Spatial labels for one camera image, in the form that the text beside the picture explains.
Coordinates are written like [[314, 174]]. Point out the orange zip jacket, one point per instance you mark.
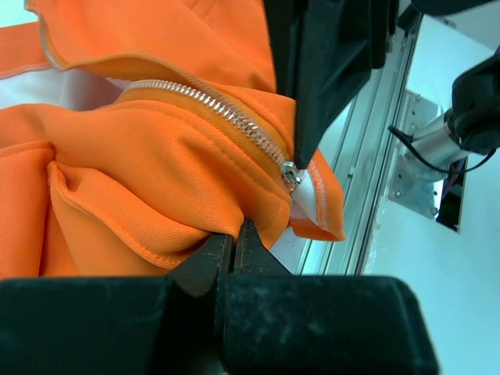
[[132, 130]]

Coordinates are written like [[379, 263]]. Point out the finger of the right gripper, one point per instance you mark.
[[323, 54]]

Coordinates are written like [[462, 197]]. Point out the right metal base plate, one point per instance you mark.
[[411, 184]]

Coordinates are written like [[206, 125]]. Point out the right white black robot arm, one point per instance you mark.
[[474, 115]]

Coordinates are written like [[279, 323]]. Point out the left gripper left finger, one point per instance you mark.
[[115, 325]]

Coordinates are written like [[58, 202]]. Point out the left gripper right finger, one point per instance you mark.
[[275, 322]]

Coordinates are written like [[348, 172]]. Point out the aluminium rail frame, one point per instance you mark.
[[356, 146]]

